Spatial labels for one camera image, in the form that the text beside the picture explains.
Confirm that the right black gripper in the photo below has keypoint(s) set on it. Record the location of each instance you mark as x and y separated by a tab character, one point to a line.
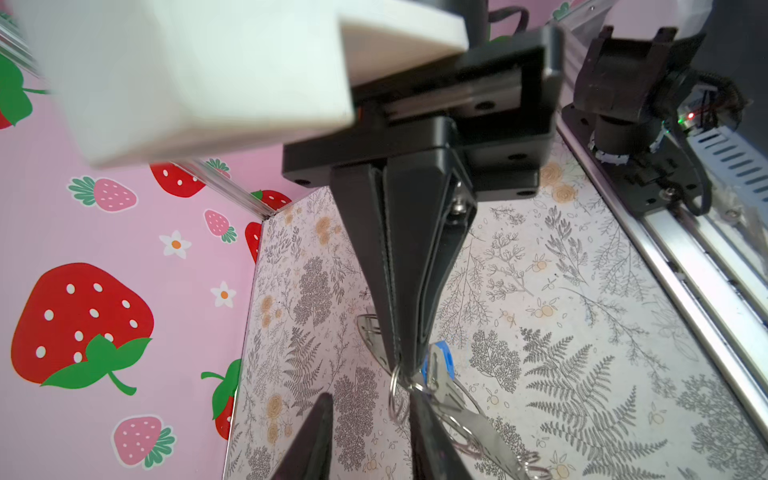
481	121

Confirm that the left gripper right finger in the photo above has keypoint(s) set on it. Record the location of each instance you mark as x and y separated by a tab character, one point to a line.
433	455

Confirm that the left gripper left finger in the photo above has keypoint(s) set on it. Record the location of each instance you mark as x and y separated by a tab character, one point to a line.
310	455

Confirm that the key with blue tag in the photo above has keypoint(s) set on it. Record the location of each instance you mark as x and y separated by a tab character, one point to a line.
438	370

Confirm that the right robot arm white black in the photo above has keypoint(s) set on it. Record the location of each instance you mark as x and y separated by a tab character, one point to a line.
431	143

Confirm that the perforated white vent panel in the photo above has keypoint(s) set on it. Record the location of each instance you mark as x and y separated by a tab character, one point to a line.
735	162

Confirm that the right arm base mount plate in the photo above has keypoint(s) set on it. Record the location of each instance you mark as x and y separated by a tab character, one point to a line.
648	182

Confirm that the aluminium rail frame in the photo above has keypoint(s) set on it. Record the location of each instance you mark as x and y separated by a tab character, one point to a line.
690	288

